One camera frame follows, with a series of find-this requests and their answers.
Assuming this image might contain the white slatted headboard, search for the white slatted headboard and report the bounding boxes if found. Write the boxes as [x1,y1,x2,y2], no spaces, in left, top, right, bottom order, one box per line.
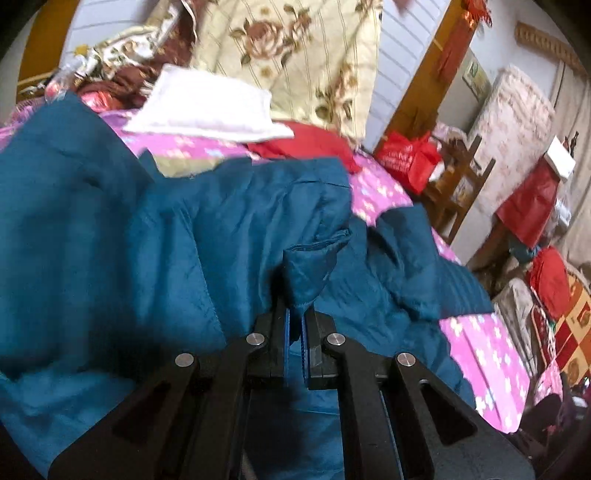
[59,0,450,151]

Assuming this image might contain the wooden chair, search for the wooden chair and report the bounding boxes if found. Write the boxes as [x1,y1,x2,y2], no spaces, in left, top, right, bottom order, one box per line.
[420,135,496,245]

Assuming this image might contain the red hanging decoration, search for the red hanging decoration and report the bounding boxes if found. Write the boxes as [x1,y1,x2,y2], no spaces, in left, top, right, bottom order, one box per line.
[437,0,492,84]

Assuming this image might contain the brown patterned blanket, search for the brown patterned blanket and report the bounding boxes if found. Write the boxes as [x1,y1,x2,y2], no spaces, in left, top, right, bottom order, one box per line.
[45,0,195,112]

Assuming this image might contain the red ruffled pillow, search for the red ruffled pillow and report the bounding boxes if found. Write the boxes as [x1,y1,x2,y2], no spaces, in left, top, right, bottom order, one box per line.
[245,122,362,175]

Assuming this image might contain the white folded cloth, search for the white folded cloth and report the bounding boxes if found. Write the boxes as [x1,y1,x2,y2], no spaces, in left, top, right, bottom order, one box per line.
[123,64,294,143]

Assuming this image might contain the pink lace cover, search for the pink lace cover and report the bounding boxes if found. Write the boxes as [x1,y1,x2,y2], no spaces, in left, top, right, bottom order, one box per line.
[468,65,555,216]

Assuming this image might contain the red shopping bag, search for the red shopping bag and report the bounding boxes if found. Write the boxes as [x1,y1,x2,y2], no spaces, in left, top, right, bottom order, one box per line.
[375,131,443,195]

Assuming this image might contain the red cloth on furniture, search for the red cloth on furniture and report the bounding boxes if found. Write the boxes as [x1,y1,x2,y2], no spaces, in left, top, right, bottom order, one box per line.
[496,157,560,249]

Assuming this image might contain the teal puffer jacket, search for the teal puffer jacket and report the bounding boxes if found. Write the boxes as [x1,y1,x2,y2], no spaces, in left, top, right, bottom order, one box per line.
[0,93,495,480]

